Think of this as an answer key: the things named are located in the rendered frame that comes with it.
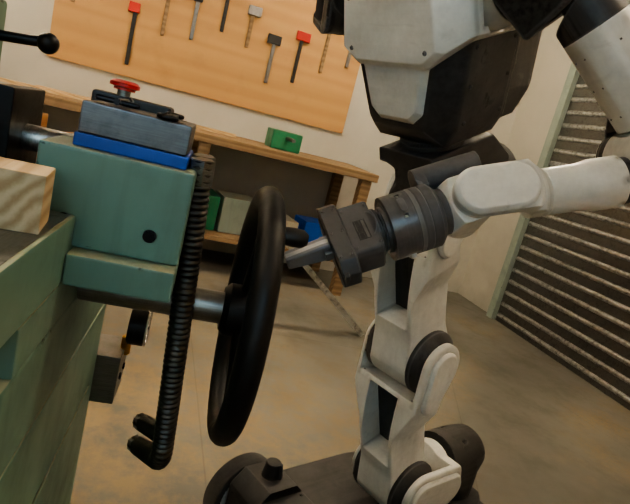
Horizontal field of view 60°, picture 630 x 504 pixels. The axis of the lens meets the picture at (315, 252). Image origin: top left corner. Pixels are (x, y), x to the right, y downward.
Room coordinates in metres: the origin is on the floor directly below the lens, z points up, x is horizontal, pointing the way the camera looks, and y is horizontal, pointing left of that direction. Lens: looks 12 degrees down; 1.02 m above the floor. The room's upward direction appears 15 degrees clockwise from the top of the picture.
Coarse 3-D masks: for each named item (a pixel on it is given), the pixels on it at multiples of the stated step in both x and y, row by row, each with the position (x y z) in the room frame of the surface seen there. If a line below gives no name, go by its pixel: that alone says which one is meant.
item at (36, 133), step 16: (0, 96) 0.48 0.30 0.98; (16, 96) 0.49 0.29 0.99; (32, 96) 0.53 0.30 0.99; (0, 112) 0.48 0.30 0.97; (16, 112) 0.49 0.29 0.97; (32, 112) 0.54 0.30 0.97; (0, 128) 0.48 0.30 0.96; (16, 128) 0.50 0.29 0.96; (32, 128) 0.52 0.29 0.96; (48, 128) 0.53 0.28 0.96; (0, 144) 0.48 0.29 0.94; (16, 144) 0.50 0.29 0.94; (32, 144) 0.52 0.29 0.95; (32, 160) 0.56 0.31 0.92
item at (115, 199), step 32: (64, 160) 0.47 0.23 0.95; (96, 160) 0.47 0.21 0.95; (128, 160) 0.48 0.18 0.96; (64, 192) 0.47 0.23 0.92; (96, 192) 0.48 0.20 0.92; (128, 192) 0.48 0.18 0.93; (160, 192) 0.49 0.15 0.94; (192, 192) 0.50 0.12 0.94; (96, 224) 0.48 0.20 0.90; (128, 224) 0.48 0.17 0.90; (160, 224) 0.49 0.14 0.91; (128, 256) 0.48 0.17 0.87; (160, 256) 0.49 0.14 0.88
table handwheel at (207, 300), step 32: (256, 192) 0.62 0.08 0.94; (256, 224) 0.66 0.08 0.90; (256, 256) 0.49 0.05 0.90; (256, 288) 0.47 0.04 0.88; (224, 320) 0.56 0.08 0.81; (256, 320) 0.45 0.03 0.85; (224, 352) 0.66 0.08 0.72; (256, 352) 0.45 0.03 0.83; (224, 384) 0.62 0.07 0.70; (256, 384) 0.45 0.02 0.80; (224, 416) 0.46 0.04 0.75
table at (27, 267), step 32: (64, 224) 0.44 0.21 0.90; (0, 256) 0.33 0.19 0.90; (32, 256) 0.36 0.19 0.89; (64, 256) 0.45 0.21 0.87; (96, 256) 0.47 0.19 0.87; (0, 288) 0.31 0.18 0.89; (32, 288) 0.37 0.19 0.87; (96, 288) 0.46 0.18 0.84; (128, 288) 0.47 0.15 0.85; (160, 288) 0.47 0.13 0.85; (0, 320) 0.31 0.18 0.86
